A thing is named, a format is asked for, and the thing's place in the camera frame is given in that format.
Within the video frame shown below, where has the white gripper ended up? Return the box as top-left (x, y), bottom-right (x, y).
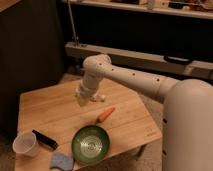
top-left (78, 79), bottom-right (100, 98)

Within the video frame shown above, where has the green ceramic bowl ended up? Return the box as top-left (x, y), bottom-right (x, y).
top-left (71, 125), bottom-right (110, 165)

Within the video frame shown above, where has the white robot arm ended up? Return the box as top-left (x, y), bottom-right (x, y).
top-left (77, 54), bottom-right (213, 171)

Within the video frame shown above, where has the white plastic bottle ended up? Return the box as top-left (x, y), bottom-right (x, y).
top-left (75, 87), bottom-right (107, 103)

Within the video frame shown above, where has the orange carrot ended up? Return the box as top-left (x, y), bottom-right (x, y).
top-left (97, 107), bottom-right (115, 123)

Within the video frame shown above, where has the grey metal beam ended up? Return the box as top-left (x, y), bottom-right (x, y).
top-left (65, 42), bottom-right (213, 81)

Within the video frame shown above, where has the wooden table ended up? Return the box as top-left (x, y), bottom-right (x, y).
top-left (18, 80), bottom-right (161, 171)

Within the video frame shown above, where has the metal pole stand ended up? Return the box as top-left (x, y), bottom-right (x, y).
top-left (67, 0), bottom-right (79, 46)

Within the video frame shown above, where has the black rectangular bar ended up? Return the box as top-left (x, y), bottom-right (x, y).
top-left (33, 130), bottom-right (58, 150)

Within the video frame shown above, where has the blue sponge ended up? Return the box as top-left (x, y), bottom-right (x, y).
top-left (49, 152), bottom-right (74, 171)

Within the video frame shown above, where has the clear plastic measuring cup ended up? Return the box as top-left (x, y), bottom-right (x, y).
top-left (12, 132), bottom-right (40, 157)

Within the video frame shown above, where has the upper shelf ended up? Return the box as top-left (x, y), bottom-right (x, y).
top-left (61, 0), bottom-right (213, 20)

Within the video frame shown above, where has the black handle on beam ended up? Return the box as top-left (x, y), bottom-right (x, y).
top-left (163, 56), bottom-right (193, 65)

